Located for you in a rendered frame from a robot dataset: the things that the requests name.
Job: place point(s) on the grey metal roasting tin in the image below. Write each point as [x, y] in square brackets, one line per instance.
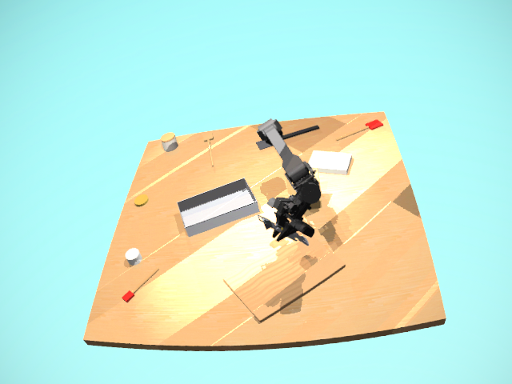
[217, 207]

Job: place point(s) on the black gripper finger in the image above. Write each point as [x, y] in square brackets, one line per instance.
[286, 231]
[281, 222]

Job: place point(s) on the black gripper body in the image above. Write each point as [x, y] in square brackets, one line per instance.
[301, 226]

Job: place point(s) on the grey cylinder with orange top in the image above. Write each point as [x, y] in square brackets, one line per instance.
[169, 142]

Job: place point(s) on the white flat block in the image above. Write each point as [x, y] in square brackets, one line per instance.
[330, 163]

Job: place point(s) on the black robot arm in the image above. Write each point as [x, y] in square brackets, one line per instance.
[296, 171]

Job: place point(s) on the grey spatula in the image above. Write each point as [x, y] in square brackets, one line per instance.
[263, 144]

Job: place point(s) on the white cylinder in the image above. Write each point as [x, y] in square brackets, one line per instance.
[133, 256]

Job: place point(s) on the yellow flat disc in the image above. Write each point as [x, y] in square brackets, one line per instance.
[141, 200]

